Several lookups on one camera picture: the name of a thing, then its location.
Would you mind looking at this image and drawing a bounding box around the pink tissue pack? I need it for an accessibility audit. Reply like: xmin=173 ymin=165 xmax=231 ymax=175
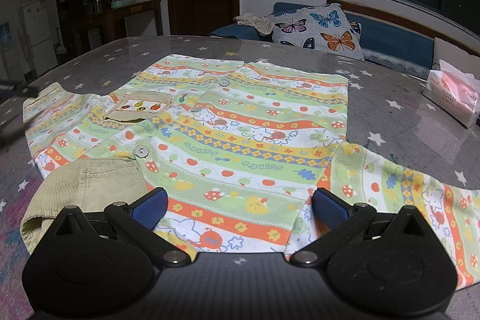
xmin=423 ymin=59 xmax=479 ymax=128

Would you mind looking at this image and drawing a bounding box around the beige cloth on sofa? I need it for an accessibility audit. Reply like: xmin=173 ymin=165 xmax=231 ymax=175
xmin=234 ymin=13 xmax=274 ymax=37

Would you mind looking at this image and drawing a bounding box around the butterfly print pillow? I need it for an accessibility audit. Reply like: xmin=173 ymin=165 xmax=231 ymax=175
xmin=270 ymin=3 xmax=364 ymax=60

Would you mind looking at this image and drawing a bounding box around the colourful patterned children's shirt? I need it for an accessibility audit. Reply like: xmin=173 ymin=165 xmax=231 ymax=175
xmin=20 ymin=54 xmax=479 ymax=288

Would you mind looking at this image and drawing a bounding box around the teal kettle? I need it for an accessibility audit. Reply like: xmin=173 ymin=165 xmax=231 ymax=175
xmin=111 ymin=0 xmax=125 ymax=9

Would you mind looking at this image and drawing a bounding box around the white cushion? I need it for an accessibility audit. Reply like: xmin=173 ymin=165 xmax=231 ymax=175
xmin=432 ymin=37 xmax=480 ymax=79

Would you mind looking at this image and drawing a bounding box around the white refrigerator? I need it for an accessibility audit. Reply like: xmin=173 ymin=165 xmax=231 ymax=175
xmin=19 ymin=0 xmax=58 ymax=76

